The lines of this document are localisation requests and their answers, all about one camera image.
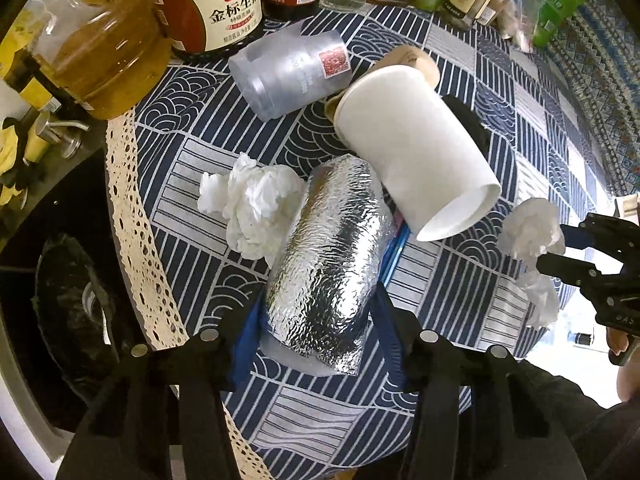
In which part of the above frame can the blue patterned cloth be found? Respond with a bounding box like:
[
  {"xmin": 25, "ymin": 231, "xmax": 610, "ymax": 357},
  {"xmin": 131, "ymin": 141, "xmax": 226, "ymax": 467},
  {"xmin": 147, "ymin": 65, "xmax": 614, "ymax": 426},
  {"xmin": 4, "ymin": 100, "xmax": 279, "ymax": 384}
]
[{"xmin": 544, "ymin": 0, "xmax": 640, "ymax": 197}]

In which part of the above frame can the white paper cup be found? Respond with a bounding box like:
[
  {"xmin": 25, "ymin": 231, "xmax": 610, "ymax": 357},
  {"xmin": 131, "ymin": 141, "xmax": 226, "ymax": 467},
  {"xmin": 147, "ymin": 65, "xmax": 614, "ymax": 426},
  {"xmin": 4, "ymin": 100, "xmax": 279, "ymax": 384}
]
[{"xmin": 334, "ymin": 64, "xmax": 502, "ymax": 242}]

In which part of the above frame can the trash bin with black bag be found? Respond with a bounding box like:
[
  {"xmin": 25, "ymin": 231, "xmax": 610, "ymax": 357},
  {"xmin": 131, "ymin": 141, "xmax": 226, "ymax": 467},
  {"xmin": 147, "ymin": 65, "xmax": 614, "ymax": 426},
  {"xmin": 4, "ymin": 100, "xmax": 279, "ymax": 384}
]
[{"xmin": 31, "ymin": 233, "xmax": 151, "ymax": 403}]

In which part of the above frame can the clear plastic bag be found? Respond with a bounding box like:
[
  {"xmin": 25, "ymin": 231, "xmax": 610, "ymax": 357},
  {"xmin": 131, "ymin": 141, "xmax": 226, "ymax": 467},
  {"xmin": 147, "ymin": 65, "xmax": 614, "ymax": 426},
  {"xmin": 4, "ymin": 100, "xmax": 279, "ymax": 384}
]
[{"xmin": 507, "ymin": 0, "xmax": 547, "ymax": 52}]

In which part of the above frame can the person's dark clothing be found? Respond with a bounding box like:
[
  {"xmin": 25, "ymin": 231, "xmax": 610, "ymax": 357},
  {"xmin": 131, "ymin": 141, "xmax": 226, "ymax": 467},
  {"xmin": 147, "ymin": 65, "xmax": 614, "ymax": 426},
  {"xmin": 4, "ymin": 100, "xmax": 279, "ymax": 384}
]
[{"xmin": 515, "ymin": 360, "xmax": 640, "ymax": 480}]

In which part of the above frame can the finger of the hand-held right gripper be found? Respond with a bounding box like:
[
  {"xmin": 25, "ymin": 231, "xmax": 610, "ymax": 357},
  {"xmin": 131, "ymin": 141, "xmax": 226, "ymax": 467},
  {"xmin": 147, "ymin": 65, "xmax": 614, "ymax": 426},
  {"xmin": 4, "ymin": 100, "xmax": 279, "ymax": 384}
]
[
  {"xmin": 536, "ymin": 253, "xmax": 624, "ymax": 292},
  {"xmin": 560, "ymin": 214, "xmax": 627, "ymax": 252}
]

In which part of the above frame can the yellow label dark bottle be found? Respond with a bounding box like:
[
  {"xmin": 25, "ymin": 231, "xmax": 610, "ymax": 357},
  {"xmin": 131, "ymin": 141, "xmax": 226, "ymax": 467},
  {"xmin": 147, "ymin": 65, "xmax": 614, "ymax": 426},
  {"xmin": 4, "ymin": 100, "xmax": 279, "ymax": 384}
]
[{"xmin": 0, "ymin": 2, "xmax": 62, "ymax": 111}]

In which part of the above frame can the cooking oil bottle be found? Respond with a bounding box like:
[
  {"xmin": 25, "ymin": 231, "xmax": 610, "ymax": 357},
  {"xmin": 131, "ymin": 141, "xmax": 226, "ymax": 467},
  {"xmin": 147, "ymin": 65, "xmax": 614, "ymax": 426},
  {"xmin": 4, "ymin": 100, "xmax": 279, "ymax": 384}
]
[{"xmin": 45, "ymin": 0, "xmax": 173, "ymax": 121}]

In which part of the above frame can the dark soy sauce jug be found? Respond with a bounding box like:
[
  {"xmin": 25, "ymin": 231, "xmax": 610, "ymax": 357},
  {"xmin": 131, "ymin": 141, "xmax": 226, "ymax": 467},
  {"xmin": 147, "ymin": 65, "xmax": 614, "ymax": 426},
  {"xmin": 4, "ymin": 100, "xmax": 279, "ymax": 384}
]
[{"xmin": 141, "ymin": 0, "xmax": 264, "ymax": 59}]

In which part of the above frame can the large white tissue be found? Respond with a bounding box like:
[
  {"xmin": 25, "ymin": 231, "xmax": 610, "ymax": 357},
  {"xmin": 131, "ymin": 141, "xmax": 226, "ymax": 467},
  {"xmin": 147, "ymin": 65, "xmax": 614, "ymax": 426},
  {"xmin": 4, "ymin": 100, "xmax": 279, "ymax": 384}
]
[{"xmin": 198, "ymin": 152, "xmax": 306, "ymax": 261}]

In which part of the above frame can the person's right hand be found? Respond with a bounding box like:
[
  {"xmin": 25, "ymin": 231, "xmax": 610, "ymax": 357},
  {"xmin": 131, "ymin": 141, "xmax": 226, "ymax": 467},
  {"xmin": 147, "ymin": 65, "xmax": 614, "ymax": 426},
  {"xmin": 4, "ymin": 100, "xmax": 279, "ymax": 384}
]
[{"xmin": 606, "ymin": 330, "xmax": 640, "ymax": 368}]

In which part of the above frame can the brown paper cup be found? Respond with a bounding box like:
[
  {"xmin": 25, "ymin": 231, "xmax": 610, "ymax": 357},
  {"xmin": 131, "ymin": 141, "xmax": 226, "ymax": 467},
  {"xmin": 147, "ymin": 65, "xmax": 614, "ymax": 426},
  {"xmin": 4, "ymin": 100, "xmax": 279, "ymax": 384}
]
[{"xmin": 325, "ymin": 45, "xmax": 441, "ymax": 121}]

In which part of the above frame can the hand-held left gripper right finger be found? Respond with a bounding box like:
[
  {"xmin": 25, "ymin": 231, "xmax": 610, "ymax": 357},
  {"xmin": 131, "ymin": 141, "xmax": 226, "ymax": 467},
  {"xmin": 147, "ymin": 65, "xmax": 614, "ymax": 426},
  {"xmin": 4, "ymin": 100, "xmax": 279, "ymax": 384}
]
[{"xmin": 371, "ymin": 284, "xmax": 587, "ymax": 480}]

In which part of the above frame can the green packet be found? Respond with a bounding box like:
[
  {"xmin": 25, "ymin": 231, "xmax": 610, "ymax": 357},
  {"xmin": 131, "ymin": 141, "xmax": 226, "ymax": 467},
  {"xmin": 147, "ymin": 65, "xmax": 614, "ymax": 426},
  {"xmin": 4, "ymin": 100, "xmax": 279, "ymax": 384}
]
[{"xmin": 530, "ymin": 0, "xmax": 584, "ymax": 49}]

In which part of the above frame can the yellow cloth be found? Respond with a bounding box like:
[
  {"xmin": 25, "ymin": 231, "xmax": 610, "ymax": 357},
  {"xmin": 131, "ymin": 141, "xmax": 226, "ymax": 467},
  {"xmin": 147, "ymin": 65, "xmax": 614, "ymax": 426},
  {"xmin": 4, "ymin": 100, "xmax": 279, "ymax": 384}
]
[{"xmin": 0, "ymin": 119, "xmax": 32, "ymax": 207}]

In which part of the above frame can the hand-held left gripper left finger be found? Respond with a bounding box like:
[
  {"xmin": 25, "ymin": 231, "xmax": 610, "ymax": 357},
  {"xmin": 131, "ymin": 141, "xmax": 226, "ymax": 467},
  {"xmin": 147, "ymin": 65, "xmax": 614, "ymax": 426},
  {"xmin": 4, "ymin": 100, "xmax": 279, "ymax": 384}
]
[{"xmin": 57, "ymin": 304, "xmax": 265, "ymax": 480}]

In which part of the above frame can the frosted plastic cup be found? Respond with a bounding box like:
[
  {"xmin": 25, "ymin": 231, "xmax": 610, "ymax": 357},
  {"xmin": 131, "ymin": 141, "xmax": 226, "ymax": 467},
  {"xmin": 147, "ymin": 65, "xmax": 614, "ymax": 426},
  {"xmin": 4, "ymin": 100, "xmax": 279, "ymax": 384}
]
[{"xmin": 228, "ymin": 25, "xmax": 352, "ymax": 121}]

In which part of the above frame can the steel faucet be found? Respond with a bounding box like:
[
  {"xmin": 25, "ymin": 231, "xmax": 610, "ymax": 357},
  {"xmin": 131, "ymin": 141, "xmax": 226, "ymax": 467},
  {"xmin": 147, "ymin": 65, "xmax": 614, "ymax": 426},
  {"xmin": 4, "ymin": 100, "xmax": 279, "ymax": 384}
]
[{"xmin": 22, "ymin": 109, "xmax": 92, "ymax": 163}]

